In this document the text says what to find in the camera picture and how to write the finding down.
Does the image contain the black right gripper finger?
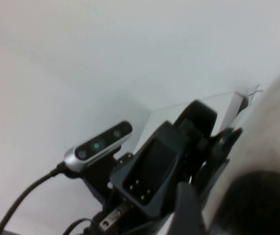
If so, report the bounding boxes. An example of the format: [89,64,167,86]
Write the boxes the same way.
[171,184,206,235]

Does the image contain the stainless steel pot lid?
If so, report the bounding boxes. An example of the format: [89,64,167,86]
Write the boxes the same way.
[196,62,280,235]

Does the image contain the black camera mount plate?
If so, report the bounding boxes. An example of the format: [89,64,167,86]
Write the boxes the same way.
[81,144,133,204]

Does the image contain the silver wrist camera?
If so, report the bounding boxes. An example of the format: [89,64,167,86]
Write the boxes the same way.
[64,119,133,172]

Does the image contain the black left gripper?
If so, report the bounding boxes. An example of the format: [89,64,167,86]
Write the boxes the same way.
[86,121,187,235]

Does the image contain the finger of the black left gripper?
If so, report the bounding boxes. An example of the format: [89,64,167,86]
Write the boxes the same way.
[174,99,218,157]

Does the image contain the thick black camera cable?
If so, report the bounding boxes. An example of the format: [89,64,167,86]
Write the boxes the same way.
[0,164,69,235]

